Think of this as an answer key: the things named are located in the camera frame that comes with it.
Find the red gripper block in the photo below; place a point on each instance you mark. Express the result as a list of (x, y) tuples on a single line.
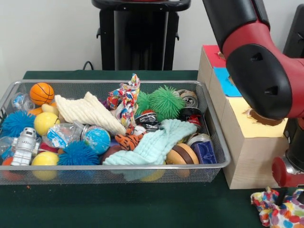
[(280, 175)]

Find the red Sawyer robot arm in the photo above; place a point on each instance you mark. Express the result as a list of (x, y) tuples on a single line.
[(261, 83)]

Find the wooden box with three holes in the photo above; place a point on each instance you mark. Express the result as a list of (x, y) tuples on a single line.
[(249, 161)]

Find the clear mesh bin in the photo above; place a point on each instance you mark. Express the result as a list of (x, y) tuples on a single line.
[(76, 178)]

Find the mint green cloth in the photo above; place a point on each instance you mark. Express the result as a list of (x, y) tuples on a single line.
[(152, 145)]

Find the dark green table cloth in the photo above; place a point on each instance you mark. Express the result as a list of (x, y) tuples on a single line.
[(142, 206)]

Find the green spiky rubber ball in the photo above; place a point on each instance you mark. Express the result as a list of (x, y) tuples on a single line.
[(166, 98)]

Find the black chair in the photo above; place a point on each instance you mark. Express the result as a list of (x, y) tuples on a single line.
[(298, 33)]

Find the knotted colourful dotted cloth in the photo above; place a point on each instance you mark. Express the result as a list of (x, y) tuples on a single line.
[(124, 95)]

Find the blue globe ball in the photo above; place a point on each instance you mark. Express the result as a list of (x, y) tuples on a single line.
[(97, 140)]

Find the blue spiky rubber ball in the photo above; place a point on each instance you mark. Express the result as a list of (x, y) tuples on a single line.
[(78, 154)]

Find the cream ribbed cloth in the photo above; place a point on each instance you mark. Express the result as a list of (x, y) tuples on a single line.
[(88, 111)]

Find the yellow foam ball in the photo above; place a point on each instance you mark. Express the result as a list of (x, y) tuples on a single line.
[(46, 123)]

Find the orange toy basketball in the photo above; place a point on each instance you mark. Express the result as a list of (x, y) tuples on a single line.
[(42, 93)]

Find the white toy robot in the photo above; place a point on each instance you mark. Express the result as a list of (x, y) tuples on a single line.
[(25, 145)]

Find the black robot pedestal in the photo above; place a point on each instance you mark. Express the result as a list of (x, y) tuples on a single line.
[(133, 42)]

